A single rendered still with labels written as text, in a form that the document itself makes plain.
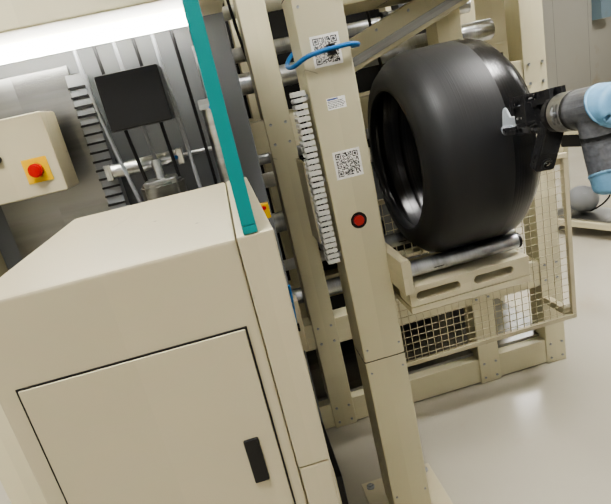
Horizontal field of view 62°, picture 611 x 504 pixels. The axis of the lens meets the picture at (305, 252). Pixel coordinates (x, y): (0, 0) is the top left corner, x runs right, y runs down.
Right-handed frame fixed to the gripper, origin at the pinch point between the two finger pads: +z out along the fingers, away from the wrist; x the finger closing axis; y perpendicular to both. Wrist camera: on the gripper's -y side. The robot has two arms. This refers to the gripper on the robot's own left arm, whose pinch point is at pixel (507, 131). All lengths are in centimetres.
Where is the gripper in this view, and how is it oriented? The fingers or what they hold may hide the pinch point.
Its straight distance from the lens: 130.6
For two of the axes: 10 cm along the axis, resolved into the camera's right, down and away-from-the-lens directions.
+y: -2.2, -9.6, -1.9
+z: -1.5, -1.6, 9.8
